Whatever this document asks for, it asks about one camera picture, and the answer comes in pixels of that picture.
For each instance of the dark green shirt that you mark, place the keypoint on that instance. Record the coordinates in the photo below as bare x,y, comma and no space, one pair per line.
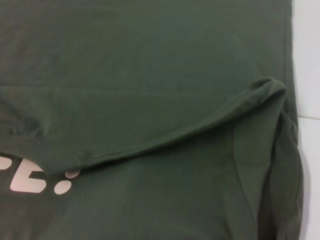
150,100

